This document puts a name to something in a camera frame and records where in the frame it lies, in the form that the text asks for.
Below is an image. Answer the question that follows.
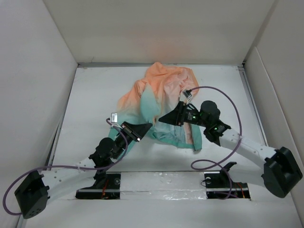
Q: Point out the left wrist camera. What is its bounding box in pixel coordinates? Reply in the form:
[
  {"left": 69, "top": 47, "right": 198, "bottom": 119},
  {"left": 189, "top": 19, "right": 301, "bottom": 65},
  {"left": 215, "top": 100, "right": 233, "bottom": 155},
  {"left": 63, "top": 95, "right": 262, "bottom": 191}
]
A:
[{"left": 110, "top": 113, "right": 118, "bottom": 124}]

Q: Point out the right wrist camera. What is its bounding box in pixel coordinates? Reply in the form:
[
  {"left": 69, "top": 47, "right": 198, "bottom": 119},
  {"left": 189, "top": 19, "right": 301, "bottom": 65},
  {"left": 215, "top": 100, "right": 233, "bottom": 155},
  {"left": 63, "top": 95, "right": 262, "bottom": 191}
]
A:
[{"left": 182, "top": 89, "right": 193, "bottom": 104}]

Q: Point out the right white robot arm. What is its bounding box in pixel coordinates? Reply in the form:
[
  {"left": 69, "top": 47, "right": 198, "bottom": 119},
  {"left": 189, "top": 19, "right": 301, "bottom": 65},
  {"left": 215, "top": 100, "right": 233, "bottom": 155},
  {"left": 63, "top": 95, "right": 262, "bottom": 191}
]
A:
[{"left": 159, "top": 101, "right": 303, "bottom": 198}]

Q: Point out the metal rail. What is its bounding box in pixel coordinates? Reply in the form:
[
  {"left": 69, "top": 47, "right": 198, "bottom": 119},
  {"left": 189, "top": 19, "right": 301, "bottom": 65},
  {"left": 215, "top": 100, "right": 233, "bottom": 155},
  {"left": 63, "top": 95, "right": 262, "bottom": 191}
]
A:
[{"left": 78, "top": 187, "right": 249, "bottom": 193}]

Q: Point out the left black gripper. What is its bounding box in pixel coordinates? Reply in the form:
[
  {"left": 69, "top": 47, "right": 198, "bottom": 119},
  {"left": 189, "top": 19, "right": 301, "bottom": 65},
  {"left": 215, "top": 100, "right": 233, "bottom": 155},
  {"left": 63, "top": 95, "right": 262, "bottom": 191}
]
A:
[{"left": 112, "top": 121, "right": 151, "bottom": 160}]

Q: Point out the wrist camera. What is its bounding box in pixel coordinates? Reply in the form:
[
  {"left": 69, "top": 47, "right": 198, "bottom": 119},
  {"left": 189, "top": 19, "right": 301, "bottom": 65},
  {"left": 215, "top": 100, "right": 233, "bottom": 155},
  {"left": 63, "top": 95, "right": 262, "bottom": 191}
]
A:
[
  {"left": 110, "top": 113, "right": 118, "bottom": 124},
  {"left": 182, "top": 89, "right": 193, "bottom": 104}
]

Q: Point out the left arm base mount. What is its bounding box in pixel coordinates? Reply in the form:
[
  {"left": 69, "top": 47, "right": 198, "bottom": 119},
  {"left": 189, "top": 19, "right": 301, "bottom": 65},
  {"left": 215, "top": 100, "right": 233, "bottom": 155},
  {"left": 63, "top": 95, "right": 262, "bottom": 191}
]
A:
[{"left": 75, "top": 173, "right": 121, "bottom": 200}]

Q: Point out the orange and teal jacket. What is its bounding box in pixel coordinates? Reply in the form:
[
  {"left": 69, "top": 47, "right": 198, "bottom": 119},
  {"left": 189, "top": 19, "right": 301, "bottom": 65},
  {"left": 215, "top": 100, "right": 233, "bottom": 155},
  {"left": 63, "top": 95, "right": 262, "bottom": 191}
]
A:
[{"left": 117, "top": 62, "right": 202, "bottom": 151}]

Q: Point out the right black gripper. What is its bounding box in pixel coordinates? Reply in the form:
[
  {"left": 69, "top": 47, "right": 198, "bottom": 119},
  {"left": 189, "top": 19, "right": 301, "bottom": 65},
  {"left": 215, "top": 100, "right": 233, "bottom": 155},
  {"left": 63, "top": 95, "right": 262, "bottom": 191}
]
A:
[{"left": 159, "top": 101, "right": 209, "bottom": 128}]

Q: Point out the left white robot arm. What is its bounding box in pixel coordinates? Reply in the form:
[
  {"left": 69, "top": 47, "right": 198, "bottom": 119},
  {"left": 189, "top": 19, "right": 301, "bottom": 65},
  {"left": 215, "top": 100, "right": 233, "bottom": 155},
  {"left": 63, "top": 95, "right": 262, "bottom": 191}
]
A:
[{"left": 14, "top": 122, "right": 152, "bottom": 219}]

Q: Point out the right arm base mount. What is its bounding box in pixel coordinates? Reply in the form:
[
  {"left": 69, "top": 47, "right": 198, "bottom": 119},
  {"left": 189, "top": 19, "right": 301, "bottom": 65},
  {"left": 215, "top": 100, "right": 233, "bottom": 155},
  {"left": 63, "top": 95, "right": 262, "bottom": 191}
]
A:
[{"left": 200, "top": 170, "right": 250, "bottom": 200}]

